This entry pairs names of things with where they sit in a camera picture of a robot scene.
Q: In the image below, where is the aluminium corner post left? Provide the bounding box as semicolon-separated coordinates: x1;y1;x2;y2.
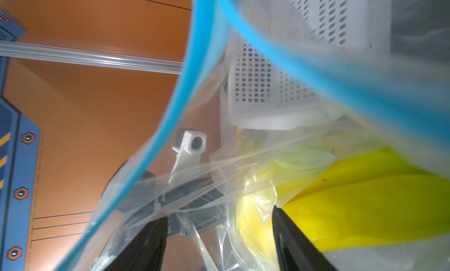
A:
1;41;183;75

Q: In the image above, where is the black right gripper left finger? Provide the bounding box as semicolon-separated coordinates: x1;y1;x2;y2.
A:
102;217;168;271

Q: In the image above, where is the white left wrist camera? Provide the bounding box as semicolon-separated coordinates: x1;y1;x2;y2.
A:
169;128;207;183

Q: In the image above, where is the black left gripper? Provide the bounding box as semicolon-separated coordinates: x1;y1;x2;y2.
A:
101;163;226;238

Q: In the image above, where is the clear zip bag blue seal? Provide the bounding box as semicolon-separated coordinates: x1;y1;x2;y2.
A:
56;0;450;271

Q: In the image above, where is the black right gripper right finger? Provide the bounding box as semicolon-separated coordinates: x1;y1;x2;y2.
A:
272;206;337;271

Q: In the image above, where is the yellow banana bunch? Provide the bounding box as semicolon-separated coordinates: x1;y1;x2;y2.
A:
236;145;450;258

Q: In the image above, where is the white perforated plastic basket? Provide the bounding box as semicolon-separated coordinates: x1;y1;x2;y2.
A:
228;0;391;130

